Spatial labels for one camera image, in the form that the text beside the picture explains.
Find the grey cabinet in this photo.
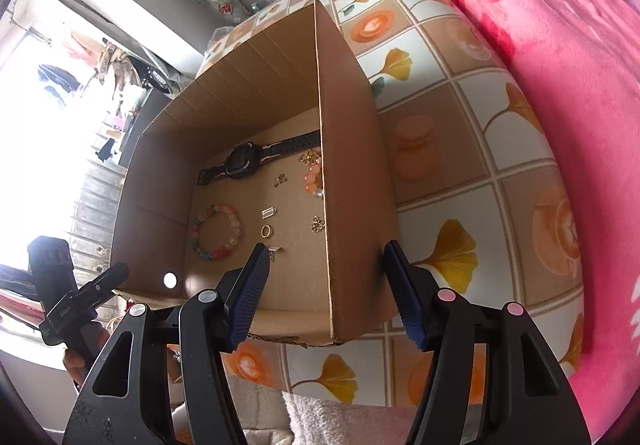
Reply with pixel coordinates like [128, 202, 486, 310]
[117, 89, 172, 167]

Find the multicoloured bead bracelet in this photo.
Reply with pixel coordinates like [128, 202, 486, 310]
[192, 204, 244, 262]

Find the brown cardboard box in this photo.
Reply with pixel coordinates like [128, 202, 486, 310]
[111, 1, 401, 348]

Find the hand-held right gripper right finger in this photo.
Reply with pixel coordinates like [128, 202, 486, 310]
[382, 239, 576, 445]

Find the pink bead bracelet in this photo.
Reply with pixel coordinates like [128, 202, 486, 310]
[302, 162, 326, 199]

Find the white fleece garment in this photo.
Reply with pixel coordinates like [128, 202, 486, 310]
[170, 375, 417, 445]

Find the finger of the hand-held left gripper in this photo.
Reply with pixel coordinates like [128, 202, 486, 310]
[75, 262, 130, 314]

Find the black wrist watch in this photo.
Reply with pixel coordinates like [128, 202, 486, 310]
[196, 130, 322, 186]

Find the pile of clothes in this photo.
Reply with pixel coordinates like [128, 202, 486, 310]
[94, 39, 147, 87]

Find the dark hanging jacket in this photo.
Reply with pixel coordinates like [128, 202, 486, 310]
[37, 64, 84, 102]

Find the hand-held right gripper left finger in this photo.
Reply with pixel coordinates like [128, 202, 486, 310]
[62, 241, 272, 445]

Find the metal balcony railing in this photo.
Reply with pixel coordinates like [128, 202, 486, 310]
[65, 159, 132, 276]

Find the pink floral blanket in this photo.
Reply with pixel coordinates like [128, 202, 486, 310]
[387, 0, 640, 445]

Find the person's left hand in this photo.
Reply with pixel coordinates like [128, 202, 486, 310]
[63, 321, 109, 391]

